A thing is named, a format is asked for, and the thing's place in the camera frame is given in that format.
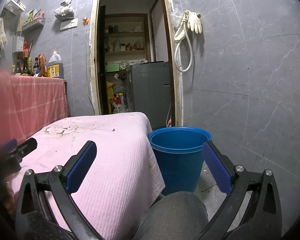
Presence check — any metal utensil holder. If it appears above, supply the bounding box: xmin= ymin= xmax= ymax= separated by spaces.
xmin=12 ymin=35 xmax=25 ymax=53

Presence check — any hanging bag of dried goods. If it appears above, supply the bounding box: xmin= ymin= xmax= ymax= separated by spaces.
xmin=54 ymin=0 xmax=75 ymax=19

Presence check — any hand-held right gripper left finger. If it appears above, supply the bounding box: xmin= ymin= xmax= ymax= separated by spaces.
xmin=15 ymin=140 xmax=104 ymax=240

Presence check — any clear plastic bags bundle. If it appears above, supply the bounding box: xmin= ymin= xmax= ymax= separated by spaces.
xmin=114 ymin=74 xmax=127 ymax=94

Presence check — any white hose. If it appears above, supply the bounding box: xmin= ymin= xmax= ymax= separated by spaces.
xmin=174 ymin=17 xmax=193 ymax=73

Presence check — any person's leg in grey trousers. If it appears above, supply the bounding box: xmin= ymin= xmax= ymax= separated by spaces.
xmin=132 ymin=191 xmax=208 ymax=240

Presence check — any large oil jug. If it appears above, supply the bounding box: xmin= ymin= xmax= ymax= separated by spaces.
xmin=47 ymin=50 xmax=65 ymax=79

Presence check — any white wall rack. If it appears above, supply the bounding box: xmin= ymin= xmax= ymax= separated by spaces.
xmin=21 ymin=18 xmax=45 ymax=32

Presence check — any worn door frame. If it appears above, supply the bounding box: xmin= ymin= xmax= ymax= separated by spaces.
xmin=89 ymin=0 xmax=184 ymax=128

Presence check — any white plastic basket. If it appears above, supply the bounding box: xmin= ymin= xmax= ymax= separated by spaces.
xmin=4 ymin=0 xmax=26 ymax=13

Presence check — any red checked cloth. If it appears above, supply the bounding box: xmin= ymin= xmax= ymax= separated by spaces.
xmin=0 ymin=71 xmax=69 ymax=148

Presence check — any blue plastic bucket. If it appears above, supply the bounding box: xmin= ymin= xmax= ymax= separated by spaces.
xmin=147 ymin=127 xmax=213 ymax=197

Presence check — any pink tablecloth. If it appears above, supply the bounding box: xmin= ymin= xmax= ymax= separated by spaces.
xmin=5 ymin=112 xmax=165 ymax=240

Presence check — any white hanging cloth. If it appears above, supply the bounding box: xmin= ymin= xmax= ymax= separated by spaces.
xmin=0 ymin=18 xmax=8 ymax=49

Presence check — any clear plastic bag on hook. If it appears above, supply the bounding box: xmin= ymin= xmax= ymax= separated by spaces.
xmin=171 ymin=7 xmax=183 ymax=28

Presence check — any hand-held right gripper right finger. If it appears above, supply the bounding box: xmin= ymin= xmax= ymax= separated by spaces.
xmin=197 ymin=140 xmax=283 ymax=240

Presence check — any yellow bag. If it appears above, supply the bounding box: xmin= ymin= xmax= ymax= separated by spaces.
xmin=106 ymin=81 xmax=115 ymax=114

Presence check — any grey appliance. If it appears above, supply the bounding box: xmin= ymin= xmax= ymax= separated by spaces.
xmin=126 ymin=61 xmax=171 ymax=130

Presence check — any white and red rice bag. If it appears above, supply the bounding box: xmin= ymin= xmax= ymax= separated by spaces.
xmin=111 ymin=93 xmax=128 ymax=113

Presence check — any dark wooden door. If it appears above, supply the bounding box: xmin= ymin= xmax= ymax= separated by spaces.
xmin=97 ymin=5 xmax=107 ymax=115

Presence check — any cream rubber glove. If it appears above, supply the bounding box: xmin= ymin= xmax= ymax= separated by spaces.
xmin=187 ymin=11 xmax=203 ymax=34
xmin=174 ymin=11 xmax=190 ymax=42

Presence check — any brown snack packet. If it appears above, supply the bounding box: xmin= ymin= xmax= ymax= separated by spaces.
xmin=37 ymin=53 xmax=48 ymax=77

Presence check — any wooden shelf unit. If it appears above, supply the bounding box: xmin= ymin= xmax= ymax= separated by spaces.
xmin=104 ymin=13 xmax=152 ymax=64

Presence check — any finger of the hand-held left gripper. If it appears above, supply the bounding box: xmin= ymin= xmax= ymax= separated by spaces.
xmin=0 ymin=138 xmax=18 ymax=155
xmin=11 ymin=137 xmax=38 ymax=161

